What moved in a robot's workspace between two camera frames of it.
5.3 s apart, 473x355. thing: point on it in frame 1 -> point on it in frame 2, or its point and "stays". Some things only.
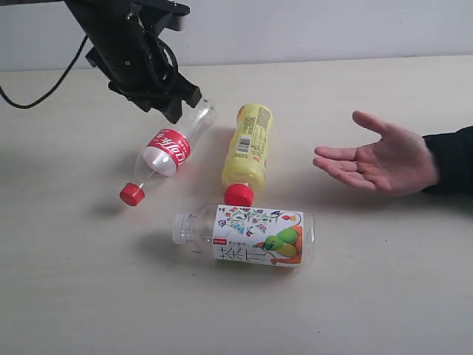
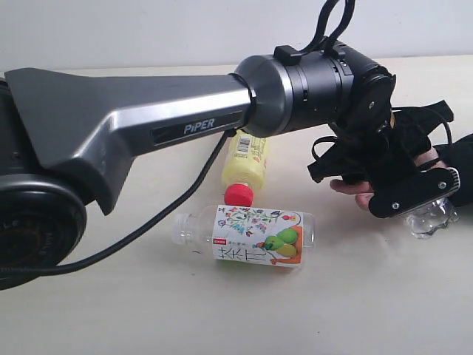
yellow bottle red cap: [244, 167] stays
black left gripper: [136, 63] -> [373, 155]
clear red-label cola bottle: [170, 151] -> [423, 222]
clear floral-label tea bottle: [248, 234] stays
